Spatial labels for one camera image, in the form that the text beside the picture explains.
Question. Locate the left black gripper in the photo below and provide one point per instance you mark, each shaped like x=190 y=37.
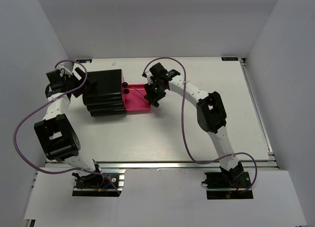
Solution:
x=73 y=77

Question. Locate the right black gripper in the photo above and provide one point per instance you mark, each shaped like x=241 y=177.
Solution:
x=148 y=89

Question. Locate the large green screwdriver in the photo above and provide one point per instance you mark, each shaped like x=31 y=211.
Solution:
x=151 y=101

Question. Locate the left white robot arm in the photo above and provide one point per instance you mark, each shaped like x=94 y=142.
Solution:
x=55 y=133

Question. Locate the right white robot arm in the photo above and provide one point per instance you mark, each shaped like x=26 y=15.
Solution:
x=210 y=111

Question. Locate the black drawer cabinet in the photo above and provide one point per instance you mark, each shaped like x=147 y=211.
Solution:
x=106 y=96

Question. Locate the blue label sticker left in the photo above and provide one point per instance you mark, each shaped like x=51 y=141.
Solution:
x=84 y=61

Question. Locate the blue label sticker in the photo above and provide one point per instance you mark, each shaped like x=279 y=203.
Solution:
x=229 y=58
x=84 y=61

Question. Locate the blue label sticker right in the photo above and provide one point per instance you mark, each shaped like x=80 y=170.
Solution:
x=229 y=58

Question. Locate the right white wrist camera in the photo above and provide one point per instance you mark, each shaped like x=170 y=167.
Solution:
x=147 y=75

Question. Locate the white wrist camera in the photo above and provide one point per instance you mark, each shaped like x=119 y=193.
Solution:
x=147 y=75
x=68 y=65

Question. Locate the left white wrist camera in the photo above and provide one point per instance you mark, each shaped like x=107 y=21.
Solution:
x=68 y=65

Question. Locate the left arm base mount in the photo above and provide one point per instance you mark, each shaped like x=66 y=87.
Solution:
x=92 y=185

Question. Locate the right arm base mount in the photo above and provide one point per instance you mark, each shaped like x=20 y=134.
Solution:
x=219 y=187

